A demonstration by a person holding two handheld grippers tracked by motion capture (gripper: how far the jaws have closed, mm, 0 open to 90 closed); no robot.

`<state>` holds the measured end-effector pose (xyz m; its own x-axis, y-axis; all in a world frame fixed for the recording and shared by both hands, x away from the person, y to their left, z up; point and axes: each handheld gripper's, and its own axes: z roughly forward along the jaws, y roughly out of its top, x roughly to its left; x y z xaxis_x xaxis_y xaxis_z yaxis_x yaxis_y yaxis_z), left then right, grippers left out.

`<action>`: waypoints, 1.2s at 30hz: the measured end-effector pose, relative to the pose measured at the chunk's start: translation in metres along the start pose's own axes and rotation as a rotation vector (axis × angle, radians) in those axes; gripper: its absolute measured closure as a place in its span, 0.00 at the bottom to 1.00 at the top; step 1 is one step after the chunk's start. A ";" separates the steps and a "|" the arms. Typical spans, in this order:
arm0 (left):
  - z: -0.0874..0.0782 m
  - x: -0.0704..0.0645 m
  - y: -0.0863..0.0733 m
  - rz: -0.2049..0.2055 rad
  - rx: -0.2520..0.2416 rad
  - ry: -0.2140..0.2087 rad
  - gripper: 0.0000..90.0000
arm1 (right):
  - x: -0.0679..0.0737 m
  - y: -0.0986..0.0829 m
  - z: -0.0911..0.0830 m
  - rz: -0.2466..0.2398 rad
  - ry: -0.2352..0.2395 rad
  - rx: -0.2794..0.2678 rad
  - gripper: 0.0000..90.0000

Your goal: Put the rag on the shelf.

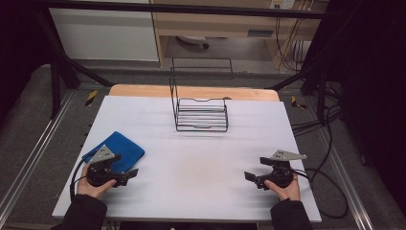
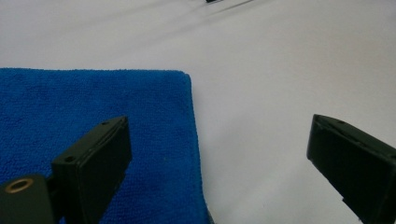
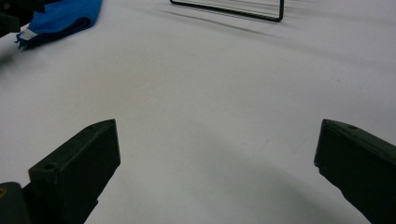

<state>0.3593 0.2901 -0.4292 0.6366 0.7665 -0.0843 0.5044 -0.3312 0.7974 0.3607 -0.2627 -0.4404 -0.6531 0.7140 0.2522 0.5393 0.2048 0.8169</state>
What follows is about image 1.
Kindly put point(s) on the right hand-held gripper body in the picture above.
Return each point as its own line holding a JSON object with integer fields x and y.
{"x": 281, "y": 172}

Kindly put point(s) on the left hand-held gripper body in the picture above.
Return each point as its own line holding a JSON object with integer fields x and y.
{"x": 101, "y": 171}

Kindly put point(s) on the blue cloth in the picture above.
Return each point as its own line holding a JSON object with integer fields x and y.
{"x": 127, "y": 150}

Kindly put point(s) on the person's right hand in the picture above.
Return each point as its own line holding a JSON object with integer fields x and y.
{"x": 288, "y": 191}

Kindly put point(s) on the person's left hand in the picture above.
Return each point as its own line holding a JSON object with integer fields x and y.
{"x": 91, "y": 190}

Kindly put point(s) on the white table sheet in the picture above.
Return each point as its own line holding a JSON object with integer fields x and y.
{"x": 191, "y": 166}

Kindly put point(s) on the yellow black tape strip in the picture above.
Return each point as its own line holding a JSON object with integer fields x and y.
{"x": 91, "y": 98}
{"x": 297, "y": 103}

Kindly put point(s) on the wooden table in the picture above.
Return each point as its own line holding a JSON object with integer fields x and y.
{"x": 143, "y": 91}

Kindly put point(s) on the black curtain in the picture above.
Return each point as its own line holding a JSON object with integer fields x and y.
{"x": 376, "y": 80}
{"x": 19, "y": 48}

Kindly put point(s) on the white cabinet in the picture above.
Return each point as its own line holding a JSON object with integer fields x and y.
{"x": 102, "y": 35}

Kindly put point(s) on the light wooden desk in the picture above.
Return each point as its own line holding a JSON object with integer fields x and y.
{"x": 223, "y": 25}

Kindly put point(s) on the white power strip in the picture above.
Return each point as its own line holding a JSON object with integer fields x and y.
{"x": 282, "y": 4}

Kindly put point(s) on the aluminium rail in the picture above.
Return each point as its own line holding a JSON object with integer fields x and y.
{"x": 348, "y": 185}
{"x": 35, "y": 150}

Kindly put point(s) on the black metal frame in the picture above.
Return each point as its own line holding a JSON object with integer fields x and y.
{"x": 191, "y": 9}

